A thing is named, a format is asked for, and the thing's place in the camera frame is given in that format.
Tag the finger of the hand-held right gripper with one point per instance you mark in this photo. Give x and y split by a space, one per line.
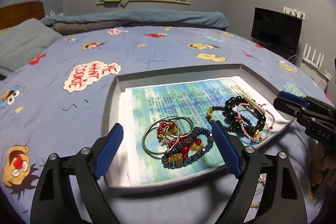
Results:
287 109
292 98

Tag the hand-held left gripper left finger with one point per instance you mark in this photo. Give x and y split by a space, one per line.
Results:
109 150

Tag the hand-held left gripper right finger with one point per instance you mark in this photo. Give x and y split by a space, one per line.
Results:
227 150

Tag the grey cardboard box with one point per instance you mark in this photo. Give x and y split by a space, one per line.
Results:
115 98

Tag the person's right hand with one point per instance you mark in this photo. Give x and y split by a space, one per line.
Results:
320 163

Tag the white router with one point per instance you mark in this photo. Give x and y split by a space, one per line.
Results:
315 66

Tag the black monitor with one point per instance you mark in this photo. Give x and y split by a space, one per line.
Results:
275 29

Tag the printed green paper sheet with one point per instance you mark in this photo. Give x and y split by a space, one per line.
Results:
178 98

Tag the cartoon printed bed sheet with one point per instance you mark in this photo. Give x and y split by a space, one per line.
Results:
65 69

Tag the grey folded blanket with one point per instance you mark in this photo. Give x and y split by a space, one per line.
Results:
78 28

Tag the blue folded blanket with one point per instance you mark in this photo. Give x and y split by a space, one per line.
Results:
144 18

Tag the grey-blue pillow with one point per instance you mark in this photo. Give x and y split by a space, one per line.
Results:
23 43

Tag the wooden headboard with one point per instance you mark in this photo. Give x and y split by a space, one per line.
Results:
21 12

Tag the wall hook rack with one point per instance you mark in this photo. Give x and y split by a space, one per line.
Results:
294 12

